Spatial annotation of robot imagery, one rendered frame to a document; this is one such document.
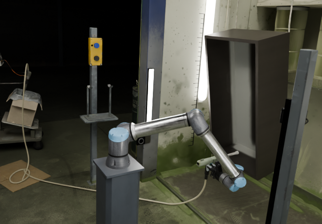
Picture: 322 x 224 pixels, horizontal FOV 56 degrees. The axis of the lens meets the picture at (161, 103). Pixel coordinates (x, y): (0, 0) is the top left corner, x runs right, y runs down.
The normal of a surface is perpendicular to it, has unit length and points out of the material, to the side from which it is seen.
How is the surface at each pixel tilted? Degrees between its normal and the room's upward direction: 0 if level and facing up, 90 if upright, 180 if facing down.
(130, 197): 90
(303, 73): 90
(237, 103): 102
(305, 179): 57
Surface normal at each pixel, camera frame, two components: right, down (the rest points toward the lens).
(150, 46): 0.51, 0.25
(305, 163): -0.69, -0.46
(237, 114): -0.84, 0.28
